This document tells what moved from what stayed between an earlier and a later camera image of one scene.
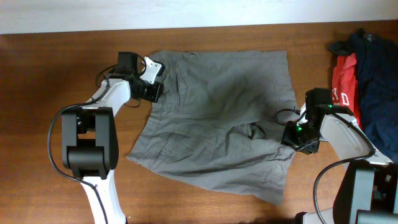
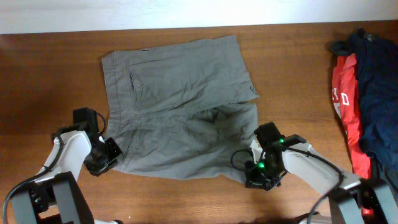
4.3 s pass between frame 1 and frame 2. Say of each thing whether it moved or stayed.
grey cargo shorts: moved
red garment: stayed
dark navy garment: stayed
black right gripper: moved
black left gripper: moved
